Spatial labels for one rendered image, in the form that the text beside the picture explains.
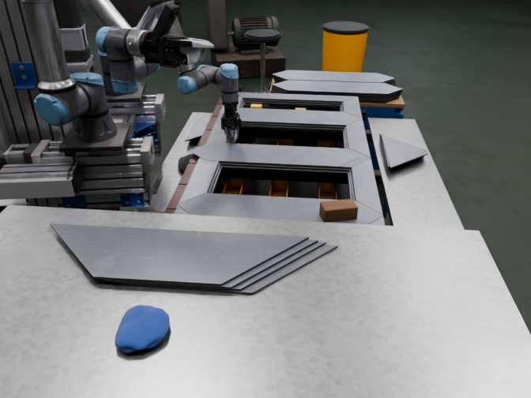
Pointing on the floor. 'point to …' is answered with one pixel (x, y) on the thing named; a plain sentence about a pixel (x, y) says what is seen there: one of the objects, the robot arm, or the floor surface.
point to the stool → (261, 54)
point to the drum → (344, 46)
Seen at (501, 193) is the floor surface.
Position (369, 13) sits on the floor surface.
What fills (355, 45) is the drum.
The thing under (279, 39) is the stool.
